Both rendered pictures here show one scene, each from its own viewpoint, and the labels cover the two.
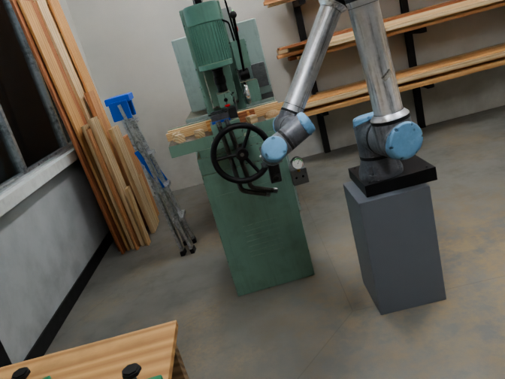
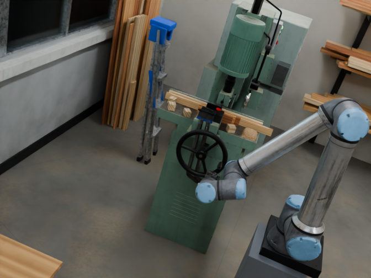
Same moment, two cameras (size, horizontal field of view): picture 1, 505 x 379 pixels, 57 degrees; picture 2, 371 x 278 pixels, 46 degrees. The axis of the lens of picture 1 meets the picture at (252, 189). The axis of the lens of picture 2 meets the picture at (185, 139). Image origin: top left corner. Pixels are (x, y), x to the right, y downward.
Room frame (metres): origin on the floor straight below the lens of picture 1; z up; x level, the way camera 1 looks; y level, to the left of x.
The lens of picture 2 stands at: (0.07, -0.21, 1.98)
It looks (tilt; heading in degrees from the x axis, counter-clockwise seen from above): 28 degrees down; 9
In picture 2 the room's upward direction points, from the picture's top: 17 degrees clockwise
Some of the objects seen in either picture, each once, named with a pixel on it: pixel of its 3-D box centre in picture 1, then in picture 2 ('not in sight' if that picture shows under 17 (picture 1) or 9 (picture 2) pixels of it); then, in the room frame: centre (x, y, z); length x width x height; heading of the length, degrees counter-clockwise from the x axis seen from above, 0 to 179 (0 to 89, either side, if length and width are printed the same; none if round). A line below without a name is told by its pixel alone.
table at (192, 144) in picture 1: (228, 134); (207, 126); (2.36, 0.05, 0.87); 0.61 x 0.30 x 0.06; 92
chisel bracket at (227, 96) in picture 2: (225, 99); (225, 97); (2.49, 0.01, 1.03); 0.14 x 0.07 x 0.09; 2
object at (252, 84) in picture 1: (251, 90); (253, 97); (2.66, -0.14, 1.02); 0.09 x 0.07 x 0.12; 92
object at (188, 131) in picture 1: (229, 120); (218, 113); (2.47, 0.02, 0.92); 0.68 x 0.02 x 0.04; 92
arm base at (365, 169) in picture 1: (379, 162); (287, 235); (1.94, -0.56, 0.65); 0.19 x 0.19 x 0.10
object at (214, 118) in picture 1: (223, 113); (211, 114); (2.27, 0.04, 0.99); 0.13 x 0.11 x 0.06; 92
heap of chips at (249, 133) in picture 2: (272, 113); (250, 132); (2.39, -0.20, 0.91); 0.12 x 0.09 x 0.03; 2
